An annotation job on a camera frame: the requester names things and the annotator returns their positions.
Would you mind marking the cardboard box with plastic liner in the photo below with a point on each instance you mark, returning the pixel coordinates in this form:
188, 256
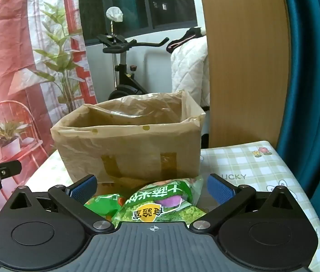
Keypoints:
126, 147

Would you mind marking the dark window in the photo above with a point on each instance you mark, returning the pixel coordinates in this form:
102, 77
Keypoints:
148, 2

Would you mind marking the black garment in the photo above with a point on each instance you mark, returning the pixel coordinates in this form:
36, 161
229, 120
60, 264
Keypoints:
188, 35

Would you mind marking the black exercise bike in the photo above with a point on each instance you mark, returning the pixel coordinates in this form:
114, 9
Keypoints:
124, 70

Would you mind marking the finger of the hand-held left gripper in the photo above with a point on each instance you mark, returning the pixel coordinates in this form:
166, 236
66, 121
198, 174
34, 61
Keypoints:
8, 169

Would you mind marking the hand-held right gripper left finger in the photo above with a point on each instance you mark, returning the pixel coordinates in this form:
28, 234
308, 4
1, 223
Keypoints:
82, 188

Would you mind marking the teal curtain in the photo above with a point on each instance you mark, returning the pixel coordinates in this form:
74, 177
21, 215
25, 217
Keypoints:
316, 90

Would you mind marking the wooden board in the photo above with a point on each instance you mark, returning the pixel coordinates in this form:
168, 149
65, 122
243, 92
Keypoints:
245, 62

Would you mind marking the white bag cover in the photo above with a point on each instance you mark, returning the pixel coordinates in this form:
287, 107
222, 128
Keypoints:
114, 14

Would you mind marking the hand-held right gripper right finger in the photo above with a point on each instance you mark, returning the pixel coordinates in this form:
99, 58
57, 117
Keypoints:
221, 188

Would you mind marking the large green snack packet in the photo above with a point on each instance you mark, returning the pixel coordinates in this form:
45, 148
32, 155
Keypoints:
160, 204

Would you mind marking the pile of white clothes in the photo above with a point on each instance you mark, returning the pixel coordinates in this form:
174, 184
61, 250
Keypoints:
189, 70

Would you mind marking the small green snack packet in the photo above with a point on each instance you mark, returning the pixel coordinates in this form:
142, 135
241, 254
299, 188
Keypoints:
103, 204

